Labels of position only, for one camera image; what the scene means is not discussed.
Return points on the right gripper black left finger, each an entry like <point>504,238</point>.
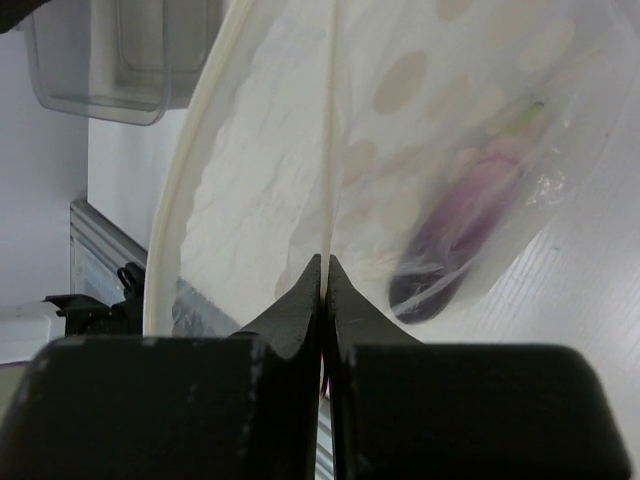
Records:
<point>124,407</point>

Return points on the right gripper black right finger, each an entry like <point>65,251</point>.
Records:
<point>404,409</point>

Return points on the purple toy eggplant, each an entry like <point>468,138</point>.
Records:
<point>439,257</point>

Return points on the clear zip top bag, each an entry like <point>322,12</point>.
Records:
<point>333,128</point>

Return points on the clear plastic container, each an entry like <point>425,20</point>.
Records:
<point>119,61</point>

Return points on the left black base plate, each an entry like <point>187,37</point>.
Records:
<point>85,315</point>

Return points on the aluminium mounting rail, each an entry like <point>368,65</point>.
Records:
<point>106,264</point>

